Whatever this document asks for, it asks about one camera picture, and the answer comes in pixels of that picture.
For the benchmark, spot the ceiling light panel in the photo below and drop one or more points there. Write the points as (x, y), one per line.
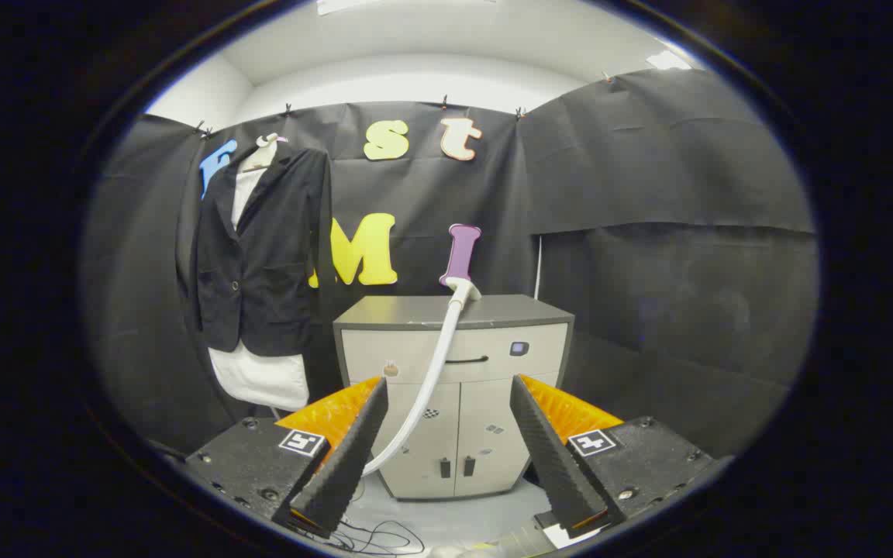
(667, 60)

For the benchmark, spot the white shirt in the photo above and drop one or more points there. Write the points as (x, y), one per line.
(260, 380)

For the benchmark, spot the white clothes hanger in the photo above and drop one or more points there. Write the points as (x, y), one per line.
(268, 141)

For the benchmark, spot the black backdrop cloth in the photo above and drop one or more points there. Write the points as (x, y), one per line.
(648, 194)

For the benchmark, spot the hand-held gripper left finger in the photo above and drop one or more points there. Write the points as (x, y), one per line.
(346, 465)

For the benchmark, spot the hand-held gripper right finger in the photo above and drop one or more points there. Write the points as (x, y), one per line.
(551, 457)

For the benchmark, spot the grey two-door cabinet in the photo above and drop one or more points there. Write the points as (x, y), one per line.
(485, 434)

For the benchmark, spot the black suit jacket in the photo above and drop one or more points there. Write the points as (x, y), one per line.
(276, 256)

